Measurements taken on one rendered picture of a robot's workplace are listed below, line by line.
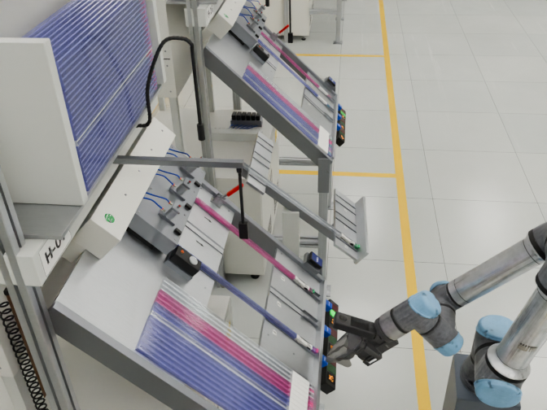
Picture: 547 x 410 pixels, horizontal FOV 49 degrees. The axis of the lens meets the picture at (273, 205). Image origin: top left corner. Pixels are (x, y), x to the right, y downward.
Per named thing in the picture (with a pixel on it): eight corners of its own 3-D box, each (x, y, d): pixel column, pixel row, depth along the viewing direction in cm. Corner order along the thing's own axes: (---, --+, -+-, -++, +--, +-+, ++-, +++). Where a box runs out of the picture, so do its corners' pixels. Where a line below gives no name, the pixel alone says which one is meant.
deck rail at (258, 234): (312, 287, 200) (325, 278, 197) (311, 291, 199) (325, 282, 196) (140, 150, 178) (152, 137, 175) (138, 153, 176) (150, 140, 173)
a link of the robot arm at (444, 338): (466, 322, 165) (439, 297, 163) (466, 352, 157) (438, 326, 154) (443, 333, 170) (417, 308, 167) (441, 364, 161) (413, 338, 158)
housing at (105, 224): (147, 163, 178) (176, 134, 171) (85, 273, 138) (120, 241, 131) (125, 146, 175) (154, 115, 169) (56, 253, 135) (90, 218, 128)
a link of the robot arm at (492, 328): (512, 344, 181) (521, 311, 174) (514, 379, 171) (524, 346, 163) (470, 338, 184) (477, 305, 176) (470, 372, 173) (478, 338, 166)
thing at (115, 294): (224, 221, 187) (234, 212, 184) (169, 398, 132) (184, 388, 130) (138, 153, 176) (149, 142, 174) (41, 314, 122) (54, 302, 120)
